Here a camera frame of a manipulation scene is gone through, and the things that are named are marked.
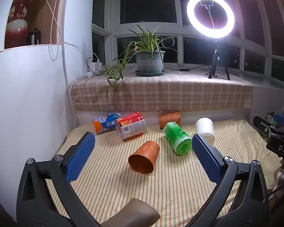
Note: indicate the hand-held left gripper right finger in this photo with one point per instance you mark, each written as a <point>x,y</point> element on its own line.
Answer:
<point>205,156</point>

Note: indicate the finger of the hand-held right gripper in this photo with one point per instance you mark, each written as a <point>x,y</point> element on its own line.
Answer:
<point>283,120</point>
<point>262,124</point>

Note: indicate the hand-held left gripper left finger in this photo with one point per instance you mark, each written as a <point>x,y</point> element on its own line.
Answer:
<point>81,155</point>

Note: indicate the copper metal cup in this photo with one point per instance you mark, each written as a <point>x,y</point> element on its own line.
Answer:
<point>144,157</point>
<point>169,120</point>

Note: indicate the white plastic cup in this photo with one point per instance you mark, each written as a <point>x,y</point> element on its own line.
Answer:
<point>204,128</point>

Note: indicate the green printed cup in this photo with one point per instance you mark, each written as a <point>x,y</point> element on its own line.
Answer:
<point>177,137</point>

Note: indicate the orange and blue printed cup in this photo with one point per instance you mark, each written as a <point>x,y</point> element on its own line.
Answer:
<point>104,123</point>

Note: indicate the red printed cup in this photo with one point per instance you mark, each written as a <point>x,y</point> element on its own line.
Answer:
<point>130,126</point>

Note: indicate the brown cup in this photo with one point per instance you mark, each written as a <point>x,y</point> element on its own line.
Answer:
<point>132,211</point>

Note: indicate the green box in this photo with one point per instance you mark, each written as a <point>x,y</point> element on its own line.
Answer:
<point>270,119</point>

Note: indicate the pale figurine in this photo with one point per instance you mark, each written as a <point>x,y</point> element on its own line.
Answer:
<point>281,173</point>

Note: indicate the striped bed sheet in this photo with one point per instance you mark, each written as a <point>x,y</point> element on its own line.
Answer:
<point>113,189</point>

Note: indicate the white cabinet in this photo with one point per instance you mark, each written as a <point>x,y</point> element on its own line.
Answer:
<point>26,111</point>

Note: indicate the checkered cloth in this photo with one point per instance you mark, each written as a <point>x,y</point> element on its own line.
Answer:
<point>170,94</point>

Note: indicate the black tripod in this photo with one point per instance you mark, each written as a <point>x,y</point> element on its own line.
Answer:
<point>215,61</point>

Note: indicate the white plug charger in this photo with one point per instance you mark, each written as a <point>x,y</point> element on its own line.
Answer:
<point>95,66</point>

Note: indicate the dark green pot saucer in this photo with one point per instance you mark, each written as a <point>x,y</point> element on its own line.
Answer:
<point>149,73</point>

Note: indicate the grey-green flower pot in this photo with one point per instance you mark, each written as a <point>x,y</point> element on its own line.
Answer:
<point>149,61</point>

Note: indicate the dark glass bottle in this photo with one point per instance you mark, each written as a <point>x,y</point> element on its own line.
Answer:
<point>31,39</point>
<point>37,36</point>

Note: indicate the spider plant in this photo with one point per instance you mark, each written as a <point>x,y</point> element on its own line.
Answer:
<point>145,40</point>

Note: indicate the phone holder clamp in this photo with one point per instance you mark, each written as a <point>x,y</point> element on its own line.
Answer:
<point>206,3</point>

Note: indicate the red and white vase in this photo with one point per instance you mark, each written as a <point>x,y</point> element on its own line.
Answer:
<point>17,28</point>

